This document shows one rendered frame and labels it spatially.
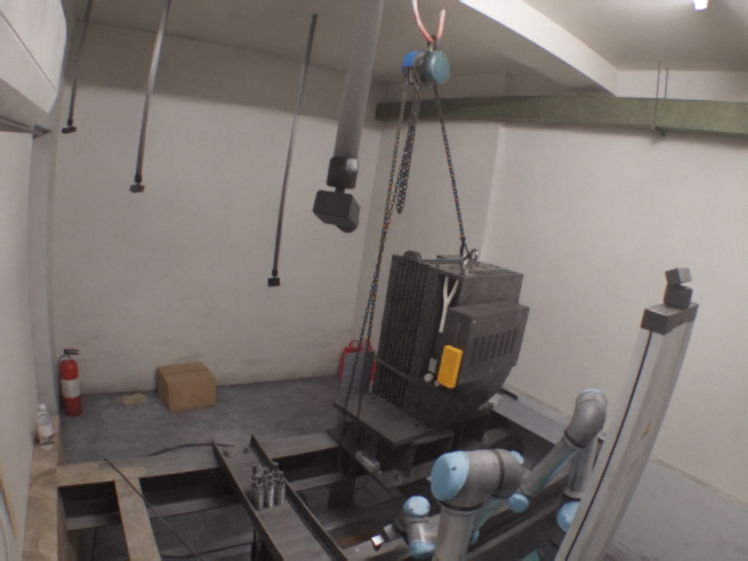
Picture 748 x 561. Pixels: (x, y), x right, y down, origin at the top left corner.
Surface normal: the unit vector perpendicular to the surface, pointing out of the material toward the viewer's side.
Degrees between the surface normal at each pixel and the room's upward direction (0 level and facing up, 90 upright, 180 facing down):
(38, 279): 90
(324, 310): 90
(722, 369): 90
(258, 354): 90
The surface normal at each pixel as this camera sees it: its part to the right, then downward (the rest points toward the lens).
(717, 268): -0.80, -0.01
